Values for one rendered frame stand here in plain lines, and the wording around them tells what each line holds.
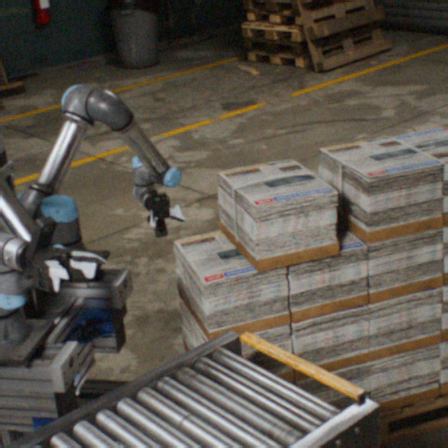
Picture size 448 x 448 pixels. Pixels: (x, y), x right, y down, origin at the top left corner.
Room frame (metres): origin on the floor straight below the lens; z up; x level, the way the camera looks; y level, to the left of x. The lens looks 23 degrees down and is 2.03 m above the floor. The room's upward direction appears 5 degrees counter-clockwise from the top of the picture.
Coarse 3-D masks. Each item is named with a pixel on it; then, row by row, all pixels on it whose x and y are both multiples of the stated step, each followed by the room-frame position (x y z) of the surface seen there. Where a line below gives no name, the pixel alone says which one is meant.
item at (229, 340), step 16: (224, 336) 2.10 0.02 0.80; (192, 352) 2.02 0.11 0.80; (208, 352) 2.02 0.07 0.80; (240, 352) 2.09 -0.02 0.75; (160, 368) 1.96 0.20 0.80; (176, 368) 1.95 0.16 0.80; (192, 368) 1.98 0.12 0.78; (128, 384) 1.89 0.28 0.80; (144, 384) 1.88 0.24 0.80; (96, 400) 1.83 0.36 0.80; (112, 400) 1.82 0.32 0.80; (64, 416) 1.77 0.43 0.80; (80, 416) 1.77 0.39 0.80; (48, 432) 1.71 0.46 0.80; (64, 432) 1.72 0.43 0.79
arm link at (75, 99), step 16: (64, 96) 2.95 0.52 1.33; (80, 96) 2.89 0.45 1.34; (64, 112) 2.89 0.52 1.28; (80, 112) 2.87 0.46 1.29; (64, 128) 2.86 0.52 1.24; (80, 128) 2.87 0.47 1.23; (64, 144) 2.83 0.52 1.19; (48, 160) 2.81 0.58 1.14; (64, 160) 2.80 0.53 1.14; (48, 176) 2.77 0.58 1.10; (64, 176) 2.80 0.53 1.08; (32, 192) 2.73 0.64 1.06; (48, 192) 2.73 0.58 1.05; (32, 208) 2.68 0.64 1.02
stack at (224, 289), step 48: (192, 240) 2.73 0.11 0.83; (384, 240) 2.59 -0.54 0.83; (432, 240) 2.64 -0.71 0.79; (192, 288) 2.56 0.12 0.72; (240, 288) 2.42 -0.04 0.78; (288, 288) 2.51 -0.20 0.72; (336, 288) 2.53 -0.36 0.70; (384, 288) 2.58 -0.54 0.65; (432, 288) 2.65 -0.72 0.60; (192, 336) 2.63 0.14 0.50; (288, 336) 2.47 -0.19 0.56; (336, 336) 2.52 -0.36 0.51; (384, 336) 2.58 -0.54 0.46; (384, 384) 2.57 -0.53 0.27; (432, 384) 2.64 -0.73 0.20; (384, 432) 2.58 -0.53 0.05
